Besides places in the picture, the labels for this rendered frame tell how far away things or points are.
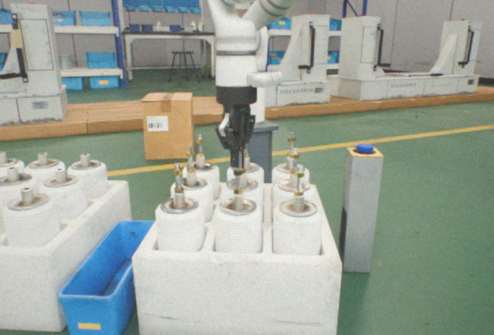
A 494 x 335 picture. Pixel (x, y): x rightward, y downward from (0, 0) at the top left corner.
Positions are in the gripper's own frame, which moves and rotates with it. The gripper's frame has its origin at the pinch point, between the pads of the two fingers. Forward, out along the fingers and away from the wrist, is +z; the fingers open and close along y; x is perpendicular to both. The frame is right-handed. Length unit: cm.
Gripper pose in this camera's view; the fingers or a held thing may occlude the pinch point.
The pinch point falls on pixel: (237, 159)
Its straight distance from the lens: 68.6
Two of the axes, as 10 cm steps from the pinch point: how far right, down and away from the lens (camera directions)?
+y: -4.1, 2.6, -8.7
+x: 9.1, 1.1, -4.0
